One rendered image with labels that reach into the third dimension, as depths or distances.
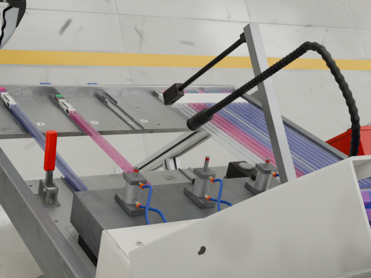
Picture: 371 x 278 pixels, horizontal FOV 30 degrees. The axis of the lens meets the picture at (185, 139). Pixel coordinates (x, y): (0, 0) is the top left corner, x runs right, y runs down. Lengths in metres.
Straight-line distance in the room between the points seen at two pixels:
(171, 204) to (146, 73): 1.56
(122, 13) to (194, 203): 1.66
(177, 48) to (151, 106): 1.12
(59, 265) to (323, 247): 0.51
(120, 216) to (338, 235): 0.50
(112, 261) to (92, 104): 0.70
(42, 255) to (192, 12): 1.88
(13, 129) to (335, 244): 0.92
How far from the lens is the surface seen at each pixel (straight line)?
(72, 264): 0.89
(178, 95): 1.09
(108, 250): 0.82
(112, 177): 1.15
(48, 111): 1.39
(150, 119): 1.43
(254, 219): 0.51
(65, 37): 2.43
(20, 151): 2.21
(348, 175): 0.44
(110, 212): 0.92
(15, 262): 1.47
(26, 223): 1.02
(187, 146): 1.95
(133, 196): 0.92
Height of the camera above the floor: 2.01
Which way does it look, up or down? 54 degrees down
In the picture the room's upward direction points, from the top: 57 degrees clockwise
